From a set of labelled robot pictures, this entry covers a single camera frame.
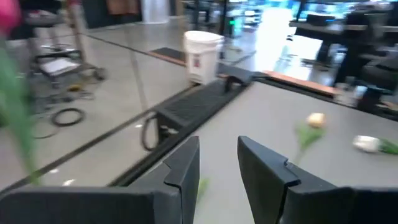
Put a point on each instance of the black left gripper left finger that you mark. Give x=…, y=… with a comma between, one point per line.
x=183, y=174

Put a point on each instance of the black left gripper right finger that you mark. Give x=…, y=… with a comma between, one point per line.
x=264, y=174

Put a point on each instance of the red artificial tulip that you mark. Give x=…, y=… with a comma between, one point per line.
x=15, y=102

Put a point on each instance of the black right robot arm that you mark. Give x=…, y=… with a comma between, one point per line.
x=370, y=98

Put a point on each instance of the wooden table side board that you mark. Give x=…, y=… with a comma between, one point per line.
x=301, y=82

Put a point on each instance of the white artificial tulip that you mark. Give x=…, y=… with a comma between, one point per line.
x=367, y=143

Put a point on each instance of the white paper scrap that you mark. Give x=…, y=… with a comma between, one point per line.
x=68, y=182
x=53, y=170

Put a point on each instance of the white plastic bin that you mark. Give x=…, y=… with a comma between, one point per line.
x=202, y=57

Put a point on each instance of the black background desk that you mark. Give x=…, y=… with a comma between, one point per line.
x=326, y=28

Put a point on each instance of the metal wheeled cart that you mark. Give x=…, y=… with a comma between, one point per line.
x=62, y=65

